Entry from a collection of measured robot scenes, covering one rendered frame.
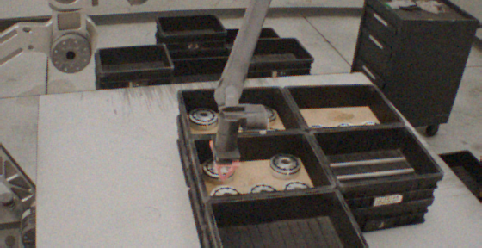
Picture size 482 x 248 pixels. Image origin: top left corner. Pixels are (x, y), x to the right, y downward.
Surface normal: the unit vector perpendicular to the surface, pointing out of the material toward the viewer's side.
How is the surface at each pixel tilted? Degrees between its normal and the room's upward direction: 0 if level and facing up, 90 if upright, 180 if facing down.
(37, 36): 90
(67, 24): 90
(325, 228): 0
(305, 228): 0
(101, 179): 0
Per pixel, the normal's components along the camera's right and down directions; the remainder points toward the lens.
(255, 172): 0.09, -0.84
